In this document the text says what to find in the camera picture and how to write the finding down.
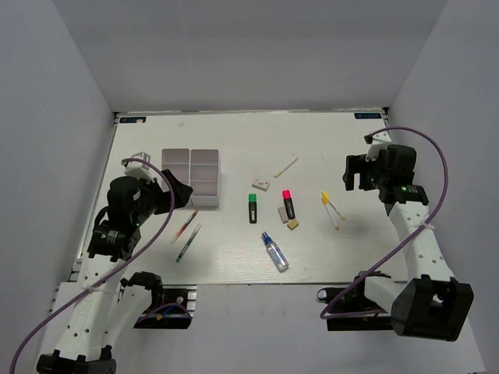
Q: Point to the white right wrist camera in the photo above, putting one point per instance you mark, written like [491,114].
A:
[376,143]

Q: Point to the tan eraser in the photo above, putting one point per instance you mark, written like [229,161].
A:
[293,224]

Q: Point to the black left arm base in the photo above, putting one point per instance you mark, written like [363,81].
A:
[170,308]

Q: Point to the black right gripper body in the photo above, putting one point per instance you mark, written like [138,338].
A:
[376,173]

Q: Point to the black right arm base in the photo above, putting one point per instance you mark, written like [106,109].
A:
[358,308]

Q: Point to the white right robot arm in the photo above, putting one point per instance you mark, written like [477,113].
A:
[432,304]

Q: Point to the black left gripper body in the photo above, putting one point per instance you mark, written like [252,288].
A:
[152,195]

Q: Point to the grey eraser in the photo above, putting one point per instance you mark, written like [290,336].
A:
[283,215]

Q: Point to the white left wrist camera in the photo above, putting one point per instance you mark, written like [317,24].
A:
[138,165]

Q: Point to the blue spray bottle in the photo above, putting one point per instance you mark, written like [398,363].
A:
[276,255]

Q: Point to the right blue corner label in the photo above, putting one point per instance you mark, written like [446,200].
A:
[367,115]

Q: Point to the left blue corner label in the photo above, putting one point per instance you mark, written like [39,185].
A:
[132,120]

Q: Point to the blue corner label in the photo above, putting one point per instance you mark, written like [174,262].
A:
[132,120]
[367,115]

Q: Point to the red gel pen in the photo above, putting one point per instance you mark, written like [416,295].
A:
[184,227]

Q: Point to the yellow cap marker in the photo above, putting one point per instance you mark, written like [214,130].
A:
[333,205]

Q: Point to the green highlighter marker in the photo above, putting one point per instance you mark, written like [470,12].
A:
[252,205]

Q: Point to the pink highlighter marker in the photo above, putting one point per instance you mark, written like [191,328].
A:
[288,204]

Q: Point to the white pale yellow marker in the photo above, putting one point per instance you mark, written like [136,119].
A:
[286,167]

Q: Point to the white right organizer tray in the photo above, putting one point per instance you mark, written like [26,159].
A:
[204,177]

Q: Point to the white staples box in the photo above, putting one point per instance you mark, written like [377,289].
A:
[260,184]

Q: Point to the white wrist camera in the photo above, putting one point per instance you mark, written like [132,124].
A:
[376,143]
[138,165]

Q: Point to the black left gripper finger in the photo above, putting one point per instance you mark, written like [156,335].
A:
[169,181]
[181,195]

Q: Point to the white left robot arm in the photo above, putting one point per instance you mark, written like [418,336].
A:
[109,304]

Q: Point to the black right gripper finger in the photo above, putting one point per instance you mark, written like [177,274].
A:
[349,181]
[355,164]

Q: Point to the green gel pen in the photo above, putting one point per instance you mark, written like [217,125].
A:
[188,243]

